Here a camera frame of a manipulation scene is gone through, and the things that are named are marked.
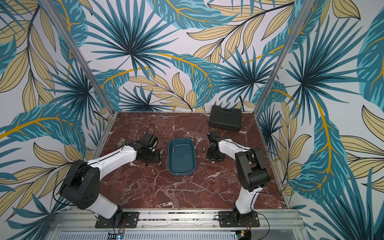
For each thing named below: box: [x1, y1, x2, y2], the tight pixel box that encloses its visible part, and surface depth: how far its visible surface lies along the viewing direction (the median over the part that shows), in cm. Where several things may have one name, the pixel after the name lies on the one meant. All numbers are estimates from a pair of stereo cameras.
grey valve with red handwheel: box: [115, 137, 127, 148], surface depth 100 cm
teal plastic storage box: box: [168, 138, 196, 176], surface depth 95 cm
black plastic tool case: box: [209, 105, 242, 132], surface depth 116 cm
